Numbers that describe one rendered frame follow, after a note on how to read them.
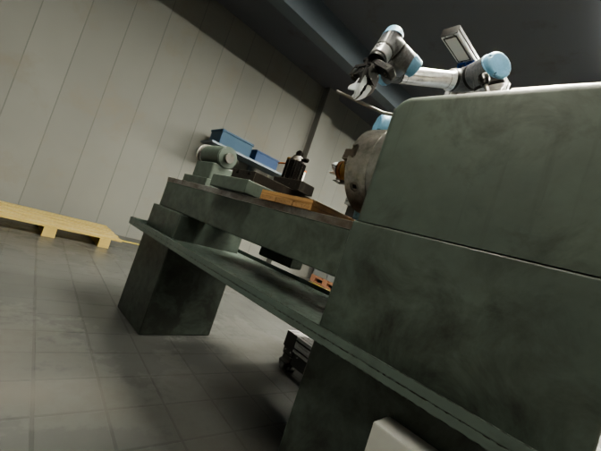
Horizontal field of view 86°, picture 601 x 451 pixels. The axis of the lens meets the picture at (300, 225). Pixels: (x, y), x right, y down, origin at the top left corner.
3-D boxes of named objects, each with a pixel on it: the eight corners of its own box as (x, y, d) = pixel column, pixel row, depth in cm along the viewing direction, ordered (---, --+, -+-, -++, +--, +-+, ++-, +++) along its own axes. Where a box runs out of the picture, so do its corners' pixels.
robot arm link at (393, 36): (410, 34, 123) (394, 18, 120) (398, 54, 120) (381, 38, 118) (397, 46, 130) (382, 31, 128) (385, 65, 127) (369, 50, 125)
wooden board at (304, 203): (363, 234, 138) (366, 225, 139) (309, 210, 113) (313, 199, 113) (313, 220, 159) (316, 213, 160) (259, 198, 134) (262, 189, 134)
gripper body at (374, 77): (356, 91, 124) (370, 70, 127) (375, 89, 118) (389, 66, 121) (347, 74, 119) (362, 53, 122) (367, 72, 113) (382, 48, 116)
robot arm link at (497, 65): (495, 182, 151) (482, 62, 145) (526, 179, 137) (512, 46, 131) (475, 186, 148) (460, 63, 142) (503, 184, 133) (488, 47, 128)
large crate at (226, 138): (237, 157, 514) (241, 145, 515) (249, 157, 484) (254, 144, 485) (207, 142, 479) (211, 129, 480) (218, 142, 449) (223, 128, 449)
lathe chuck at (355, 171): (400, 224, 128) (420, 146, 126) (355, 209, 105) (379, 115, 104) (380, 219, 134) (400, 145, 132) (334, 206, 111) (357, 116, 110)
